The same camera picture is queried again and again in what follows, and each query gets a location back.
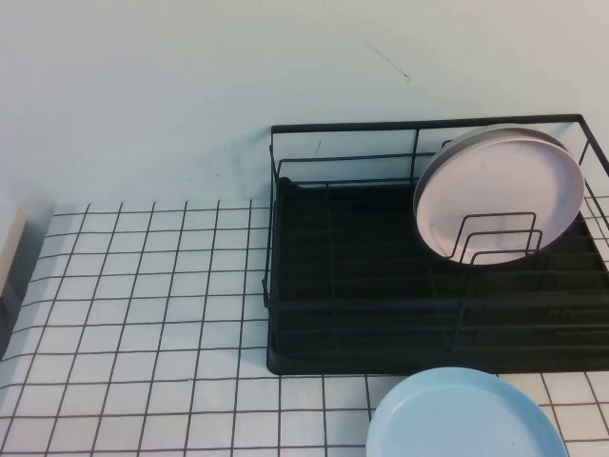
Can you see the pink round plate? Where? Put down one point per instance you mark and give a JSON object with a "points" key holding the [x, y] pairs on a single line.
{"points": [[499, 190]]}

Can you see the light blue round plate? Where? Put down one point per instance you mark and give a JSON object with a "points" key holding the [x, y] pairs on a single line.
{"points": [[457, 419]]}

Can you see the black drip tray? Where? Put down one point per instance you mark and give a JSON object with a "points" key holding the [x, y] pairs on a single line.
{"points": [[371, 238]]}

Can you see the grey round plate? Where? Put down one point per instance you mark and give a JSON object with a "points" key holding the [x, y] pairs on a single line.
{"points": [[464, 138]]}

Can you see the beige box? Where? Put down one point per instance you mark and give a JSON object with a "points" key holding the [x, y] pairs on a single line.
{"points": [[10, 247]]}

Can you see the white grid pattern tablecloth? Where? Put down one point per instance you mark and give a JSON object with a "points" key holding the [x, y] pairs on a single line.
{"points": [[143, 309]]}

